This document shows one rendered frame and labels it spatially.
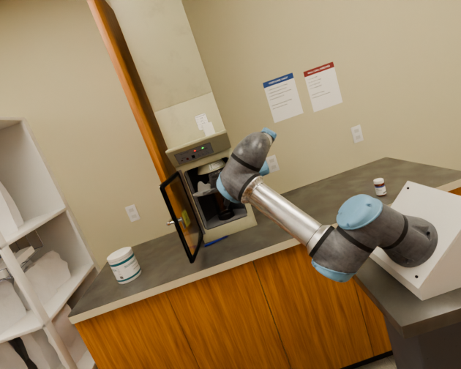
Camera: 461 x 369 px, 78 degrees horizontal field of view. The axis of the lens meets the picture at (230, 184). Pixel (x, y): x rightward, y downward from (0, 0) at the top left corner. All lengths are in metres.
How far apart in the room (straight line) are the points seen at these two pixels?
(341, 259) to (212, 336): 0.96
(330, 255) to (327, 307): 0.82
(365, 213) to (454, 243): 0.24
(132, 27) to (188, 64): 0.31
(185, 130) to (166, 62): 0.34
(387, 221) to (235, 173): 0.47
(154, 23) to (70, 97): 0.82
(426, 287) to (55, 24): 2.23
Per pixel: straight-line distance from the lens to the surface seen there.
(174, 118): 1.55
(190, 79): 1.56
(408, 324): 0.92
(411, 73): 2.44
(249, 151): 0.96
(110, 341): 1.73
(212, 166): 1.58
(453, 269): 0.99
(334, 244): 0.89
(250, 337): 1.68
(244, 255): 1.40
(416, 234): 0.94
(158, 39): 1.61
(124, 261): 1.62
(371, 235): 0.87
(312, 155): 2.12
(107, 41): 1.57
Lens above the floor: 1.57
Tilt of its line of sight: 13 degrees down
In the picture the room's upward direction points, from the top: 19 degrees counter-clockwise
